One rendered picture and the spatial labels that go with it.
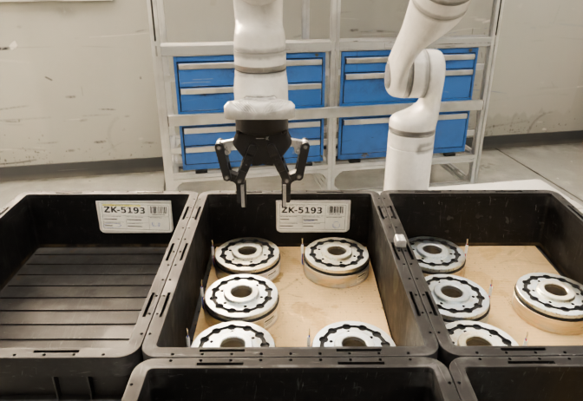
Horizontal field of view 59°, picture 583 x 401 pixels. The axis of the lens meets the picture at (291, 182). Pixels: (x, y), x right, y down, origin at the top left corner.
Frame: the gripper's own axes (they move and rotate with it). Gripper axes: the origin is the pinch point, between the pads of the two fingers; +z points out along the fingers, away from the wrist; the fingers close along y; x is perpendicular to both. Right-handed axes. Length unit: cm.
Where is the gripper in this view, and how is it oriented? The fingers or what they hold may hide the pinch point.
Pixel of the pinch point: (264, 195)
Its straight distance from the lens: 78.6
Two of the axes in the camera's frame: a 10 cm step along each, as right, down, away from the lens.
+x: 0.2, 4.1, -9.1
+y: -10.0, 0.1, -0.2
